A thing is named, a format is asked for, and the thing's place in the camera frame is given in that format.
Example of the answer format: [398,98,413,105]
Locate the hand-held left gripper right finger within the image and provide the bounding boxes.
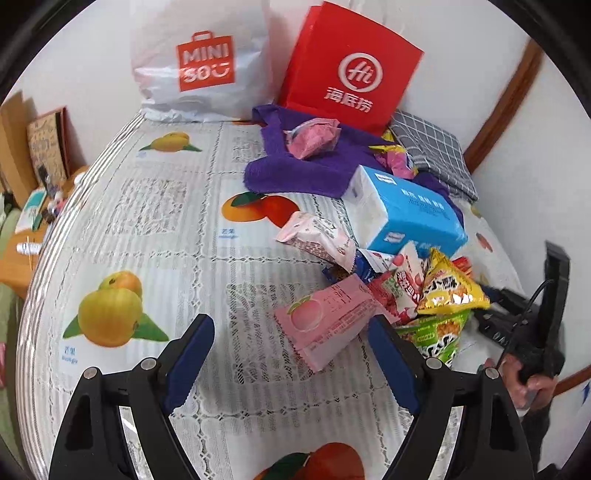
[367,314,536,480]

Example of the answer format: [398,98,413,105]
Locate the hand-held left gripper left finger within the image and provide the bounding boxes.
[48,313,216,480]

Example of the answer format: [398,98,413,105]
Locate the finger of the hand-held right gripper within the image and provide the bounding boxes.
[480,285,536,315]
[473,311,514,350]

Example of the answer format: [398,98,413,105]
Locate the pink peach snack packet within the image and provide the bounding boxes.
[274,275,400,372]

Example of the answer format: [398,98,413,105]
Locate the red white snack packet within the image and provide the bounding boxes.
[369,240,426,324]

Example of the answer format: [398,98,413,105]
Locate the person's right forearm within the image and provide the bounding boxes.
[519,402,561,480]

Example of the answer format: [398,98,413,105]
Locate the person's right hand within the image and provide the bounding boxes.
[501,355,557,411]

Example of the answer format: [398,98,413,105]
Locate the green snack packet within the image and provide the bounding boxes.
[396,310,472,370]

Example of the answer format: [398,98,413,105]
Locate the blue white snack packet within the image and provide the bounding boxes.
[323,249,398,284]

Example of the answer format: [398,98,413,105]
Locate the fruit print tablecloth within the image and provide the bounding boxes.
[18,111,527,480]

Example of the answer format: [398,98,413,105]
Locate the blue tissue pack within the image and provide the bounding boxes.
[344,165,468,259]

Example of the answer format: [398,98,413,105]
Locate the pink white snack packet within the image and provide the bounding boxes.
[276,211,358,273]

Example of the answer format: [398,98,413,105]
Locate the grey checked cloth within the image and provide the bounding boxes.
[387,110,481,201]

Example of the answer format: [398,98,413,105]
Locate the pink yellow snack packet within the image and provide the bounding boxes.
[375,145,419,179]

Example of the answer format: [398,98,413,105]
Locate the green cloth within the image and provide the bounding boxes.
[0,203,29,462]

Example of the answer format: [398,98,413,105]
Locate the wooden side table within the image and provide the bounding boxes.
[0,166,89,298]

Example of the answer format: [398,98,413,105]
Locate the small yellow snack packet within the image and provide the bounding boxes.
[369,130,408,153]

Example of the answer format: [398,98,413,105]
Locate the purple towel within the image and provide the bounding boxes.
[244,105,465,222]

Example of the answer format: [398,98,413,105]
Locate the small bottles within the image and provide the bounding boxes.
[46,185,71,219]

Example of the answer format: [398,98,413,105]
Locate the teal white box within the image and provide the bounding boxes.
[14,187,48,234]

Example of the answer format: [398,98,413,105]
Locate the pink wrapped snack packet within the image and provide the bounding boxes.
[283,119,342,160]

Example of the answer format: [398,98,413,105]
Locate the brown framed book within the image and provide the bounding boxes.
[25,107,73,188]

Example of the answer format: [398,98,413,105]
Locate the brown cardboard sheet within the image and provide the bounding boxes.
[0,90,38,206]

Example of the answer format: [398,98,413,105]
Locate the white plastic shopping bag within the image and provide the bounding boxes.
[129,0,278,123]

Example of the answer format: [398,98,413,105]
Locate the red paper bag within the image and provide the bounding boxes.
[276,0,424,134]

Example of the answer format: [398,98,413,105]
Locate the wooden wall trim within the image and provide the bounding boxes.
[464,39,546,174]

